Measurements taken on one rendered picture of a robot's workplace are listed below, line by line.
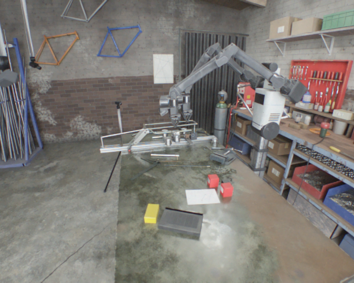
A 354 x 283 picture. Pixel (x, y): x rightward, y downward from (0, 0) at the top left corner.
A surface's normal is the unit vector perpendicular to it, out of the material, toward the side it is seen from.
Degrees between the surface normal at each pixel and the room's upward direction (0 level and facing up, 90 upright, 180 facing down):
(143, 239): 0
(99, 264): 0
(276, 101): 90
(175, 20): 90
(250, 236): 0
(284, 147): 93
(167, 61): 90
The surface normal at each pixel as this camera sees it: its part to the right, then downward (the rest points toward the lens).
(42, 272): 0.00, -0.92
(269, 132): 0.11, 0.38
